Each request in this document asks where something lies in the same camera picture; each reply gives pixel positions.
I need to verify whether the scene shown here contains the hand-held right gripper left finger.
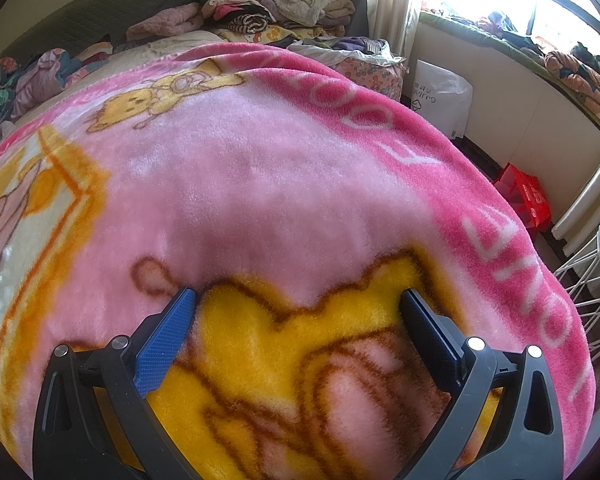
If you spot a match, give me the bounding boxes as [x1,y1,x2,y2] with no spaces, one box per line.
[32,287,216,480]

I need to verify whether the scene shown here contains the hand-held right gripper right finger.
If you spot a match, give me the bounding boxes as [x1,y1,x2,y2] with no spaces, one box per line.
[400,288,565,480]

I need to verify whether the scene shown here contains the red bag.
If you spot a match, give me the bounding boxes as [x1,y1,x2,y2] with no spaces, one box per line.
[492,163,552,232]

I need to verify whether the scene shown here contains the pink cartoon printed blanket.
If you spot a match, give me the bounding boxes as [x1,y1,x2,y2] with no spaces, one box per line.
[0,42,596,480]

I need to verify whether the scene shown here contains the white plastic bag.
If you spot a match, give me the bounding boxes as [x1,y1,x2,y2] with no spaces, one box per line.
[410,59,474,141]

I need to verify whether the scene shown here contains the floral bag of clothes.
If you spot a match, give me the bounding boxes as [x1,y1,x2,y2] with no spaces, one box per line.
[287,36,407,96]

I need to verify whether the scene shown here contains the purple pink garment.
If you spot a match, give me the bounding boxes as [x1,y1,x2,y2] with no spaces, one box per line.
[15,49,83,106]

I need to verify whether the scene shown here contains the dark floral quilt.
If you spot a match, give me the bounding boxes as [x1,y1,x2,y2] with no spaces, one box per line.
[0,57,28,133]

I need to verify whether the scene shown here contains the beige bed sheet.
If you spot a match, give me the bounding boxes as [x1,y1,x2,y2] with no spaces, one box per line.
[80,30,241,81]

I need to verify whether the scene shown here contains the clothes on window sill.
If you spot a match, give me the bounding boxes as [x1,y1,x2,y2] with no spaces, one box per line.
[420,0,600,128]

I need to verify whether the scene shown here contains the pink fluffy clothes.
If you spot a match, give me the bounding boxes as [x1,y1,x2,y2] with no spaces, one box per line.
[126,2,206,42]

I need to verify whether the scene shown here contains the cream curtain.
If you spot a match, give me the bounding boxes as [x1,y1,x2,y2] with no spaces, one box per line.
[365,0,426,61]

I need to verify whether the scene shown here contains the grey bed headboard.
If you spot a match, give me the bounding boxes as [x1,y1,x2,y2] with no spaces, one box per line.
[0,0,213,56]

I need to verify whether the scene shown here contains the pile of clothes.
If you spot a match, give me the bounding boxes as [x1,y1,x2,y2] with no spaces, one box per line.
[200,0,368,43]

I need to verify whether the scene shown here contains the white metal rail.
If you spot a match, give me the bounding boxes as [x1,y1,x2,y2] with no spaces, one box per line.
[551,127,600,241]

